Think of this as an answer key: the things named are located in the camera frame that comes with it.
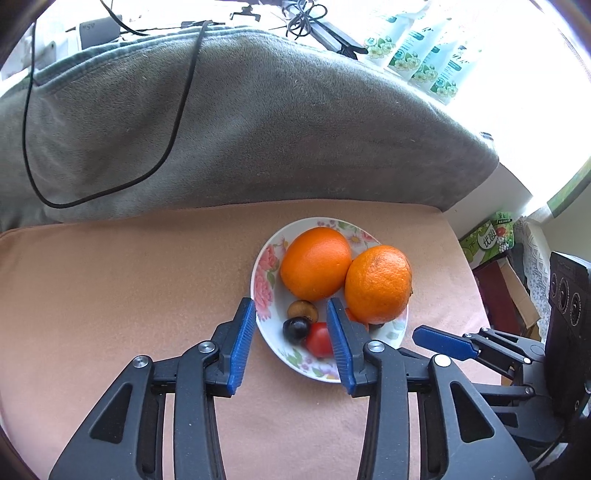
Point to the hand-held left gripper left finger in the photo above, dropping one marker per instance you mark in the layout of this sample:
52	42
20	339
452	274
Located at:
242	350

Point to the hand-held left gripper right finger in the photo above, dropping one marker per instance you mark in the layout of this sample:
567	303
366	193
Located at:
341	350

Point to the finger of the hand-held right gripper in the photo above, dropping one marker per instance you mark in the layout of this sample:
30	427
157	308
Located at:
443	344
503	391

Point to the red cherry tomato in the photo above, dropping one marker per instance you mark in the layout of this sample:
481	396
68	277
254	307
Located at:
319	341

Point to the white floral plate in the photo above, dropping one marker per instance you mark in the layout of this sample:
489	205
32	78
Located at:
272	339

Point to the dark purple grape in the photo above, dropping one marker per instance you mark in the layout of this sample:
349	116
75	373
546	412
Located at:
295	330
303	309

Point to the large orange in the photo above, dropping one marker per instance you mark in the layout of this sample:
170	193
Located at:
316	263
378	284

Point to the red cardboard box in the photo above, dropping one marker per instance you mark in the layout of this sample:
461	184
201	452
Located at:
501	295

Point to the white lace cloth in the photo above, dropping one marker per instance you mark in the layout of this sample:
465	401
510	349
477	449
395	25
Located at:
531	258

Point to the green printed box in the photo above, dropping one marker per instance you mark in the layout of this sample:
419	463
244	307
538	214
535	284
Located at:
489	240

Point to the grey plush cushion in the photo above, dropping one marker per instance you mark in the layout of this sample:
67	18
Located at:
277	138

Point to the black power adapter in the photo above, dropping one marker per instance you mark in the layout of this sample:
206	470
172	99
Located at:
99	28

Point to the white charger plug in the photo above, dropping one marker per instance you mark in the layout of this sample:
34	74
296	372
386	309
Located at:
64	46

